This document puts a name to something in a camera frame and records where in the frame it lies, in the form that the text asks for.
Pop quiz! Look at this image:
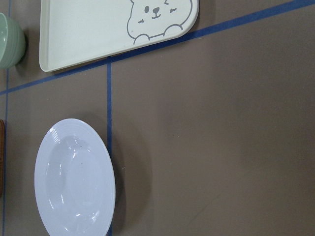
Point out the white round plate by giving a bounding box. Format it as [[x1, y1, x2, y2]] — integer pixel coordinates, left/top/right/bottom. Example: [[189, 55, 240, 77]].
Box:
[[34, 118, 116, 236]]

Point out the wooden cutting board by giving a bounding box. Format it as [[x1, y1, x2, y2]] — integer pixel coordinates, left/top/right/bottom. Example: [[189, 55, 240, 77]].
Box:
[[0, 119, 5, 196]]

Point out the green bowl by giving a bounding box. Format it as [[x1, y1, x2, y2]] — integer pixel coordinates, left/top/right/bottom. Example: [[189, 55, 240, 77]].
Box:
[[0, 12, 26, 69]]

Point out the cream bear tray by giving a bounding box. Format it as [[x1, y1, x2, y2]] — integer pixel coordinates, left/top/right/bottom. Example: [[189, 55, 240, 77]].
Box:
[[39, 0, 199, 72]]

